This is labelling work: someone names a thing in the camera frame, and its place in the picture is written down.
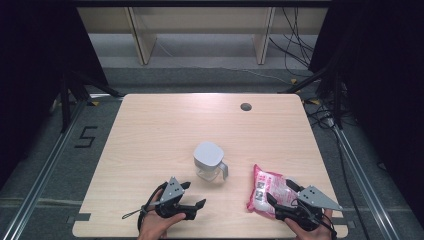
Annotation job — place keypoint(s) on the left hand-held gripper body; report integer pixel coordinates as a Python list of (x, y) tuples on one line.
[(173, 193)]

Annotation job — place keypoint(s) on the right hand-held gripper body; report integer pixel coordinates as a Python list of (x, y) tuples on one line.
[(311, 196)]

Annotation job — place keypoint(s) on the pink and white bag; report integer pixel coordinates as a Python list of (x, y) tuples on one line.
[(263, 190)]

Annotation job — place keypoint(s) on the clear jar with white lid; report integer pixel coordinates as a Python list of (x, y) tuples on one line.
[(208, 158)]

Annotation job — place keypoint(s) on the person's right hand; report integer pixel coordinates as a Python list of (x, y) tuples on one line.
[(316, 235)]

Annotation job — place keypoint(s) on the person's left hand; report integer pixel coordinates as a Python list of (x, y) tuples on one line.
[(153, 228)]

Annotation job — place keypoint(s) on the yellow floor tape piece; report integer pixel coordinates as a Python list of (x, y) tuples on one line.
[(95, 103), (294, 81), (314, 101)]

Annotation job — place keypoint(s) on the black metal stand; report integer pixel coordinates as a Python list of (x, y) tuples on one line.
[(337, 100), (65, 100)]

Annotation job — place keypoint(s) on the dark curtain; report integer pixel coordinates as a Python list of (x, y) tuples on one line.
[(33, 66), (383, 83)]

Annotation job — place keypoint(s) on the light wooden shelf unit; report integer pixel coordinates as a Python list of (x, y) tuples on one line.
[(200, 20)]

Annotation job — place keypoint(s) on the aluminium floor rail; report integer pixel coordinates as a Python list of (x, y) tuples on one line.
[(363, 180), (40, 180)]

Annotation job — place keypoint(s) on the black table edge bracket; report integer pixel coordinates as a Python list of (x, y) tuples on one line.
[(81, 217)]

